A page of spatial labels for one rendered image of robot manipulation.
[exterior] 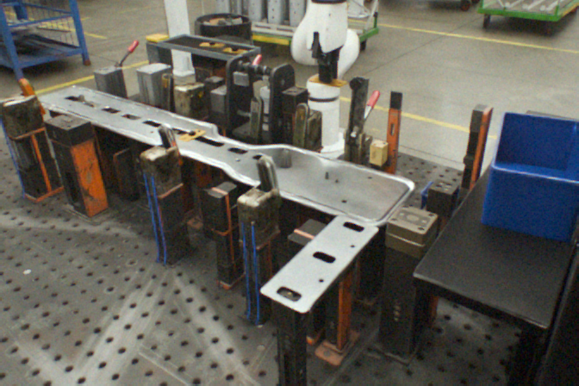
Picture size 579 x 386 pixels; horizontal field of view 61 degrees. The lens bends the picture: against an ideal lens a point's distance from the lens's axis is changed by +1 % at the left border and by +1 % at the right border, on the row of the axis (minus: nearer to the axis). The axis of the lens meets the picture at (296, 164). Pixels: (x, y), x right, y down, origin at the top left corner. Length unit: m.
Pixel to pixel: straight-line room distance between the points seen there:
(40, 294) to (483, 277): 1.11
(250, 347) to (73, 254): 0.65
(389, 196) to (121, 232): 0.88
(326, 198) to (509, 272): 0.42
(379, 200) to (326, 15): 0.43
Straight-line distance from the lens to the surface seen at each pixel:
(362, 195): 1.16
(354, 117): 1.29
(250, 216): 1.07
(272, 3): 6.04
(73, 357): 1.31
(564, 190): 1.02
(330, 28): 1.05
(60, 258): 1.61
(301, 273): 0.93
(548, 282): 0.96
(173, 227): 1.43
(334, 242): 1.01
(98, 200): 1.72
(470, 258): 0.97
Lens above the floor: 1.61
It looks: 28 degrees down
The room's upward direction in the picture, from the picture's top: 1 degrees counter-clockwise
